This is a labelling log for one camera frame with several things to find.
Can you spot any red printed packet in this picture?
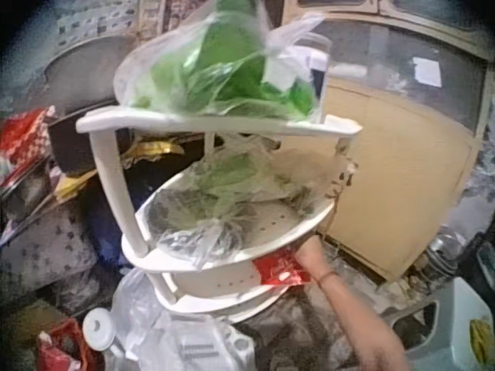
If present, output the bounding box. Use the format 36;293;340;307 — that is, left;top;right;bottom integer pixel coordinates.
252;248;311;288

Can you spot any empty clear plastic bag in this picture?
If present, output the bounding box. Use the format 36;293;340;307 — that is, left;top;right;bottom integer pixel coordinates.
110;267;252;371

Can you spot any steel canister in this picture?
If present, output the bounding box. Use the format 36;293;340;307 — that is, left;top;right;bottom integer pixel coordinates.
423;230;463;281

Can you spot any white paper sheet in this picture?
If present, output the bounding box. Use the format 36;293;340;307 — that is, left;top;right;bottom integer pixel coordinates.
411;56;442;87

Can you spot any white plastic tiered rack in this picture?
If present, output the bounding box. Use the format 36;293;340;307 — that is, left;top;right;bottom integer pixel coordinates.
75;107;364;325

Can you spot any red plastic crate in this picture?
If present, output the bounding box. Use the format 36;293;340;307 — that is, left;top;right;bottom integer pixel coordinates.
36;318;105;371

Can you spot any pale blue plastic stool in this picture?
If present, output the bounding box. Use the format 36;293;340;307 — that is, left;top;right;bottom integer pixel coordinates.
392;277;495;371

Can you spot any crumpled clear bag with greens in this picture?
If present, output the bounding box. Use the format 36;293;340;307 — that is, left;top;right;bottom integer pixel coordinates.
135;133;359;271

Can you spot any beige wooden cabinet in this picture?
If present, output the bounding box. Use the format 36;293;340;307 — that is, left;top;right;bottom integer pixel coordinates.
278;0;495;285

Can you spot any large round steel tray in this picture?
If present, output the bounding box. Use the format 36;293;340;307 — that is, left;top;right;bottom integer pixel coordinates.
41;35;135;114

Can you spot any yellow item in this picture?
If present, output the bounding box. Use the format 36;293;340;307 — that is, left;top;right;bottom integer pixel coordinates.
469;318;495;365

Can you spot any heap of bags and cloths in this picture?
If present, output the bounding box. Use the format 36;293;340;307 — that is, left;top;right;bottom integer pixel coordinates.
0;106;186;310

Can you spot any white round lidded jar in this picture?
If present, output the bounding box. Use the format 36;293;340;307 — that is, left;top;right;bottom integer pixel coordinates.
82;307;125;359

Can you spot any person's right hand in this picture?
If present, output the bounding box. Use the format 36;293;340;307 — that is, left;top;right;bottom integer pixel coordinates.
295;234;331;286

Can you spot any clear bag of green leaves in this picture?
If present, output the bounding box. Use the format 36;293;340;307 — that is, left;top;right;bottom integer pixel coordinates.
114;0;334;121

